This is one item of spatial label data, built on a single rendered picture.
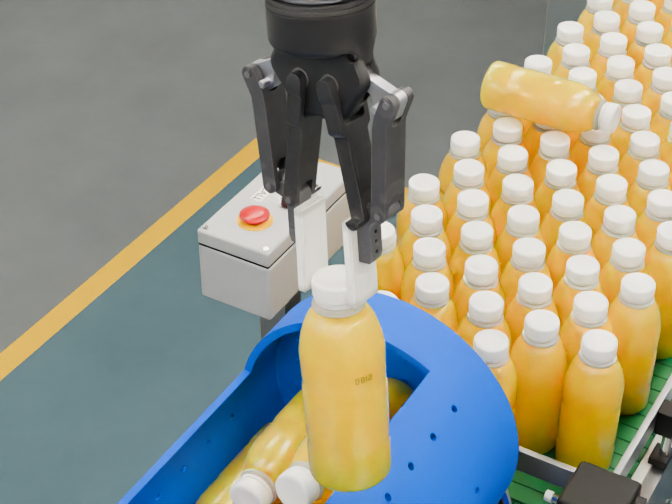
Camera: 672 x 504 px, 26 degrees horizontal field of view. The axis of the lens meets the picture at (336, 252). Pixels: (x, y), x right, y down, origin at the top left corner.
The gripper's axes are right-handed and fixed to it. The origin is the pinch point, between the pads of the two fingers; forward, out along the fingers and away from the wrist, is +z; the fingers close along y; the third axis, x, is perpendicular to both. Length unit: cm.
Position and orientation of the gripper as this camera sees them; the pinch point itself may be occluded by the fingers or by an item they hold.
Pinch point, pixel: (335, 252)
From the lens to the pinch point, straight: 107.5
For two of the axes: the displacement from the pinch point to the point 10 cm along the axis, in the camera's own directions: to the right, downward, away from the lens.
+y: 8.0, 2.4, -5.4
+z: 0.5, 8.8, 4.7
